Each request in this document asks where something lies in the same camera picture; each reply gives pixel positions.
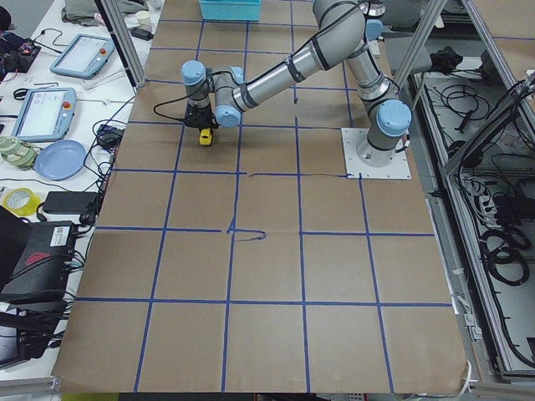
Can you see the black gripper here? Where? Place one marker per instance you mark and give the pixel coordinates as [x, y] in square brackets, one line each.
[203, 117]

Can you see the yellow beetle toy car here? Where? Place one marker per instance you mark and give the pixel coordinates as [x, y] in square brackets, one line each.
[206, 137]

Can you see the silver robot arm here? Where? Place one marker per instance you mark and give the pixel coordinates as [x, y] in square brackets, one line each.
[219, 97]

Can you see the light blue plastic bin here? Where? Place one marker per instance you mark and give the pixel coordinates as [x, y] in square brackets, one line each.
[231, 10]

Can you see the white paper cup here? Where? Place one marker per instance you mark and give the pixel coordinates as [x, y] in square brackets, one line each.
[144, 20]

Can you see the upper blue teach pendant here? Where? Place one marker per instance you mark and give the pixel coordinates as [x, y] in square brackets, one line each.
[84, 57]

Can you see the blue teach pendant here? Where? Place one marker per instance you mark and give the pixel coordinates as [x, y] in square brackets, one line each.
[84, 57]
[46, 115]

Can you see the light blue plate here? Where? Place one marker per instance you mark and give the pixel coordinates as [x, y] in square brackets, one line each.
[60, 160]

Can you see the black power adapter brick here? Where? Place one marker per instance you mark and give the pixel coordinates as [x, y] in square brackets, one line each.
[68, 202]

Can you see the lower blue teach pendant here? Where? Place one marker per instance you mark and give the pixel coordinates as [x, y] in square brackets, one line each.
[46, 115]

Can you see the green tape rolls stack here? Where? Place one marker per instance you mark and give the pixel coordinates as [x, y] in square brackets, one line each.
[17, 153]

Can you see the yellow tape roll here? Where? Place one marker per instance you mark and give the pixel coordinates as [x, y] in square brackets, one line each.
[21, 202]

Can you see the black computer box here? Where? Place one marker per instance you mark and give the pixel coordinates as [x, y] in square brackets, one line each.
[33, 258]

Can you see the aluminium frame post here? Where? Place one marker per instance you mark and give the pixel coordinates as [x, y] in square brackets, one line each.
[120, 34]

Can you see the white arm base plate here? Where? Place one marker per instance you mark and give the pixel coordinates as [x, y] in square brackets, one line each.
[362, 161]

